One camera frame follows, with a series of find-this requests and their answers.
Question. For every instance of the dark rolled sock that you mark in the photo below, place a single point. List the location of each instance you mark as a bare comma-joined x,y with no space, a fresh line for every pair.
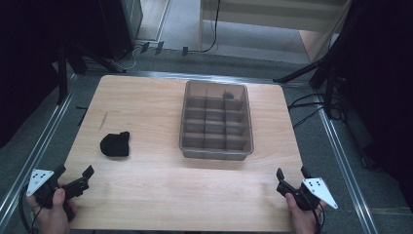
228,95

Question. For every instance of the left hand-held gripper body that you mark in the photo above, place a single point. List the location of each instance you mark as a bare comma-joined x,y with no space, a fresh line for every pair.
44,185

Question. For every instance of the black sock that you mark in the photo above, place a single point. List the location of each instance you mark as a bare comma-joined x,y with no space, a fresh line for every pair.
115,144

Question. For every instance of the person's left hand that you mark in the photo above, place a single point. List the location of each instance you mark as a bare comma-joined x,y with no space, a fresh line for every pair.
53,213

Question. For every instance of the person's right hand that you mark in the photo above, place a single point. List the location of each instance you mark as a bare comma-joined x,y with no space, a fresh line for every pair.
303,217

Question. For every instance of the grey divided storage box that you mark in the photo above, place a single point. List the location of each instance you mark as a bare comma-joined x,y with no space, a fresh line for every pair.
216,120

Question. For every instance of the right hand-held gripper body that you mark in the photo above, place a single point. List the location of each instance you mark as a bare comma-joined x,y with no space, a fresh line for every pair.
308,193

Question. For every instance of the dark cabinet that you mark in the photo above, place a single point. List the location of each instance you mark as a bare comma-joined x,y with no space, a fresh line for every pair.
121,26

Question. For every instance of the black metal stand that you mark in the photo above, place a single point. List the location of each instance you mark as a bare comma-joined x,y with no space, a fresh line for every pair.
321,71
87,58

